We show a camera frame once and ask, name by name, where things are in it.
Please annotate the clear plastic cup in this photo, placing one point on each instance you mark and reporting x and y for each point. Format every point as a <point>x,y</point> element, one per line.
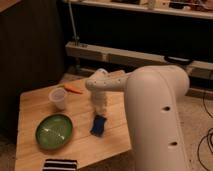
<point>58,97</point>

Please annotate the blue bottle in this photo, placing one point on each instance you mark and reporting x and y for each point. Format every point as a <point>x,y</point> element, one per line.
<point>98,126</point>

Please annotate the wooden table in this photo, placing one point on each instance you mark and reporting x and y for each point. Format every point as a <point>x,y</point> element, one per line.
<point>83,147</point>

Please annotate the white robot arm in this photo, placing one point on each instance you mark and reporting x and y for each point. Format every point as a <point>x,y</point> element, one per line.
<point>150,99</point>

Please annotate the black white striped cloth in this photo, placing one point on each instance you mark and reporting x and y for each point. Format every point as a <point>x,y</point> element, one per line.
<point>60,165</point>

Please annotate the green ceramic bowl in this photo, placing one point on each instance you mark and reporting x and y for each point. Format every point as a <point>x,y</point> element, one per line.
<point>54,131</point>

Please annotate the wooden shelf beam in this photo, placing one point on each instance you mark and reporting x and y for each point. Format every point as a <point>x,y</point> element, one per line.
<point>132,58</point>

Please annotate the metal pole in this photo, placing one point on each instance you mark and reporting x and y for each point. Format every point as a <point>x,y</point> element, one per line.
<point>76,38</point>

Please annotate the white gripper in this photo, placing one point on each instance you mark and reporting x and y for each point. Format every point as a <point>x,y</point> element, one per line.
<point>99,101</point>

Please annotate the orange carrot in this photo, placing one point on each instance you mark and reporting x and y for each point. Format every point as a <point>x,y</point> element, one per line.
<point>71,88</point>

